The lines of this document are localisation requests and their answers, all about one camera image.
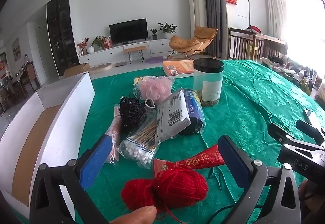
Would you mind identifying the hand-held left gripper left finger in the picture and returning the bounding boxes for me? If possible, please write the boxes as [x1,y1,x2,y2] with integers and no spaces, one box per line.
[30,135,114,224]

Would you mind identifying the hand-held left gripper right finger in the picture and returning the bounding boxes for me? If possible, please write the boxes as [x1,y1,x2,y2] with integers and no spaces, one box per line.
[218,135,303,224]

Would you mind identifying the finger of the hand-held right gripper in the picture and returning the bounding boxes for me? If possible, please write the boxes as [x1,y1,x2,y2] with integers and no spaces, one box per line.
[268,123,325,150]
[296,119,325,145]

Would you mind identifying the white cardboard box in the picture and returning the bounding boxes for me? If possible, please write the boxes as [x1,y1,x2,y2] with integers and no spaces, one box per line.
[0,72,95,219]

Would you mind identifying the red yarn ball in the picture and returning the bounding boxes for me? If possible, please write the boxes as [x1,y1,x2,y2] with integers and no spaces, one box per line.
[121,169,209,221]

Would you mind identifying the blue trash bag roll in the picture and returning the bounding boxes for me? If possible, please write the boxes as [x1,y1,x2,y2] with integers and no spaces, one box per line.
[178,89,206,136]

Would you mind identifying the person's right hand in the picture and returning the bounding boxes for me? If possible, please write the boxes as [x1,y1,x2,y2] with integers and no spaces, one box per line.
[298,180,325,217]

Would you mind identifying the person's left hand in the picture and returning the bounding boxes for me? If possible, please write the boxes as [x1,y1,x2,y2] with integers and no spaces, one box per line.
[110,206,158,224]

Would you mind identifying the pink patterned packet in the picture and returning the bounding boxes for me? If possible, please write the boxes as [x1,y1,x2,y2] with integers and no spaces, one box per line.
[105,106,122,163]

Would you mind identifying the red printed packet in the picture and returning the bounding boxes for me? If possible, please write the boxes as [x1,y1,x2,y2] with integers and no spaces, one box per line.
[153,144,225,178]

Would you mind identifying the green tablecloth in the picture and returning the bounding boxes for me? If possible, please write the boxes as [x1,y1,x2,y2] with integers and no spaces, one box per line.
[76,59,325,224]

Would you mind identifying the bag of cotton swabs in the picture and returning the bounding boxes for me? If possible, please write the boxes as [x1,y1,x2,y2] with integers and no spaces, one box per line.
[117,119,159,170]

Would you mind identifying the black mesh pouch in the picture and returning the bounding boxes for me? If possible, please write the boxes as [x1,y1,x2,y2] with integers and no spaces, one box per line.
[119,97,146,133]

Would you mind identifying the grey sealed packet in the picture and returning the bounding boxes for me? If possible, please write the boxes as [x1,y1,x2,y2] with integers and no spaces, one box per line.
[155,88,191,144]

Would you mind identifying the clear jar with black lid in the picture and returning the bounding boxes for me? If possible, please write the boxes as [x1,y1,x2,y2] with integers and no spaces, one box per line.
[193,58,225,108]

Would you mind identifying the brown cardboard box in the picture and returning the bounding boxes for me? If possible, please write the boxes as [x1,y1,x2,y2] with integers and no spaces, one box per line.
[64,63,90,77]

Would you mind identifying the beige pet bed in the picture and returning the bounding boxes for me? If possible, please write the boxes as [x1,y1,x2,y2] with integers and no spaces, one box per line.
[89,62,113,74]

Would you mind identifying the pink bath pouf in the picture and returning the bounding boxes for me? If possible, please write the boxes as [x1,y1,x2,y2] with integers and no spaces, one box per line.
[138,76,173,109]

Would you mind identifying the wooden railing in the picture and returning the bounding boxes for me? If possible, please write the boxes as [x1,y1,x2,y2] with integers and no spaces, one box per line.
[229,27,288,62]

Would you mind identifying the wooden dining chair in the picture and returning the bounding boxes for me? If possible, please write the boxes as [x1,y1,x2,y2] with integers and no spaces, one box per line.
[19,61,41,92]

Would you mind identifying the orange book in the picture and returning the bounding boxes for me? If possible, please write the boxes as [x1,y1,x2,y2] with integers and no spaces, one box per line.
[162,60,196,77]

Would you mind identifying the purple floor mat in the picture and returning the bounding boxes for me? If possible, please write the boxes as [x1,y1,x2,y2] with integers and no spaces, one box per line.
[144,56,165,64]

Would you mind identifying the red flowers in vase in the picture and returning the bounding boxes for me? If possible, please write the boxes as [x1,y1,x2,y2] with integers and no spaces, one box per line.
[77,38,89,56]

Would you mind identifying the small wooden bench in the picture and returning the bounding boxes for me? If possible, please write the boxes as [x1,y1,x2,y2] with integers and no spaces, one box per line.
[123,46,147,64]

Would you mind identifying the bushy green potted plant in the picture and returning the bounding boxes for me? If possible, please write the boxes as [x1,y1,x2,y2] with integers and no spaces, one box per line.
[91,36,107,50]

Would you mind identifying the orange rocking chair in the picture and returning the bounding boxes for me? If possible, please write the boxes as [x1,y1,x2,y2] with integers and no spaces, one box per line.
[168,26,218,60]

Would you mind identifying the white curtain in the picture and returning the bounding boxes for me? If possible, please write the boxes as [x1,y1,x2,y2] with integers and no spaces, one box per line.
[263,0,292,41]

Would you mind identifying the tall black display cabinet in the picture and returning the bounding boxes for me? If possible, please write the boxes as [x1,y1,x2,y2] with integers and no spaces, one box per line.
[46,0,80,77]

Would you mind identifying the white television cabinet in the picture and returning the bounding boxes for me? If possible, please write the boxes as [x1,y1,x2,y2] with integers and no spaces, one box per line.
[77,38,176,65]

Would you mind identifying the black television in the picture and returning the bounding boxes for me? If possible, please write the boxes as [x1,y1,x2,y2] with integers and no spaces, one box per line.
[109,18,149,44]

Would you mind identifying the grey curtain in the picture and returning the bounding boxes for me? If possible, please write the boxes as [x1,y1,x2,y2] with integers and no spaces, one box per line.
[195,0,228,58]

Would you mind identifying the large green potted plant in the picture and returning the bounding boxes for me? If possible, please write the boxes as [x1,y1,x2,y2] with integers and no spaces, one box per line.
[158,22,178,39]

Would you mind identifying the covered standing air conditioner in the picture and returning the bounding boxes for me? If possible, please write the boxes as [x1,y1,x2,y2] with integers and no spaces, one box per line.
[188,0,207,39]

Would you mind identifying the framed wall picture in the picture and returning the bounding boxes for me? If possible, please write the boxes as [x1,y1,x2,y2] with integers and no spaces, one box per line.
[11,37,21,62]

